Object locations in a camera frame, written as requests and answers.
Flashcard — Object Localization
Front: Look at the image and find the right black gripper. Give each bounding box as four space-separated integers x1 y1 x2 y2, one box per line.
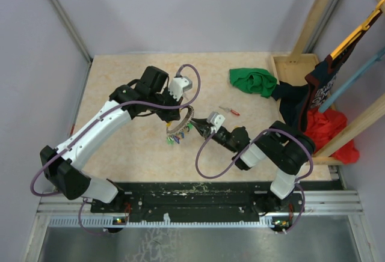
190 118 238 153

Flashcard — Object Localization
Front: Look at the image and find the aluminium rail frame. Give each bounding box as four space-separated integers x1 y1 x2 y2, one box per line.
23 163 379 261

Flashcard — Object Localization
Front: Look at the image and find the grey corner wall post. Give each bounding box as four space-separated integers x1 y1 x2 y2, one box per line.
32 0 93 64

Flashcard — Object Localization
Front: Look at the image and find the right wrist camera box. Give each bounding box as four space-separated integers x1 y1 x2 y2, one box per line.
206 112 225 133

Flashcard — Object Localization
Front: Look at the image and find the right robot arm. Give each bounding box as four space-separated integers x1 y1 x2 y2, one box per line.
191 118 316 213

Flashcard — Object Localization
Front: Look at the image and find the light blue hanger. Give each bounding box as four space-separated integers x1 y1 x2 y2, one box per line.
318 47 384 113

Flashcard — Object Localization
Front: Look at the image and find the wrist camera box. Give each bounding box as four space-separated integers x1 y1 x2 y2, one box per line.
168 76 193 101
206 112 225 133

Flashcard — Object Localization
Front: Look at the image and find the purple cable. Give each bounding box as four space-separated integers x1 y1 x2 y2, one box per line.
29 64 202 237
195 128 313 234

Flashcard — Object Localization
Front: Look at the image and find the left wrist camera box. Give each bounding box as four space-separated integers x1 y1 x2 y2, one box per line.
168 76 193 101

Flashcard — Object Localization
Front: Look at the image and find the key with red fob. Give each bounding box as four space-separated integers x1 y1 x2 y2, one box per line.
219 106 240 117

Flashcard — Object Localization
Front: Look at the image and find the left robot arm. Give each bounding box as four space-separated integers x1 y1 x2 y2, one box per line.
40 66 193 212

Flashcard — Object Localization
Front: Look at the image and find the large keyring with tagged keys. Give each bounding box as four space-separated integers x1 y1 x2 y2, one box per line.
165 106 195 145

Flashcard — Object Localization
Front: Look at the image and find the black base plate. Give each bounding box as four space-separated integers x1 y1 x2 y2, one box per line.
57 180 343 223

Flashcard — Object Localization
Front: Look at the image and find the green cloth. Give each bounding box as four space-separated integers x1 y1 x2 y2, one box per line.
229 68 277 98

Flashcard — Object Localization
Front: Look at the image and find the dark navy shirt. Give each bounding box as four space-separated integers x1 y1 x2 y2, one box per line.
271 35 362 125

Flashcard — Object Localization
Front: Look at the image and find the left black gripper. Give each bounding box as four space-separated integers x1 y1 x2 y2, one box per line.
149 87 184 123

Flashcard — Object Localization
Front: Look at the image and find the red cloth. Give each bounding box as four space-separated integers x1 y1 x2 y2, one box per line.
305 108 360 164

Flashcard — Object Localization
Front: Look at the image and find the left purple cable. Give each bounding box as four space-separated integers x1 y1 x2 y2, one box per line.
29 64 202 237

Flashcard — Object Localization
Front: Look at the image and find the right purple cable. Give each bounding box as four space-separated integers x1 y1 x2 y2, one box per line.
195 128 313 234

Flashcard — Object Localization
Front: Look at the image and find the yellow hanger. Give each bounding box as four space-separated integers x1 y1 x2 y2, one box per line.
330 0 384 59

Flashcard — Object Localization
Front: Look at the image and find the wooden rack frame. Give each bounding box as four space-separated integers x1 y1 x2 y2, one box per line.
270 0 384 165

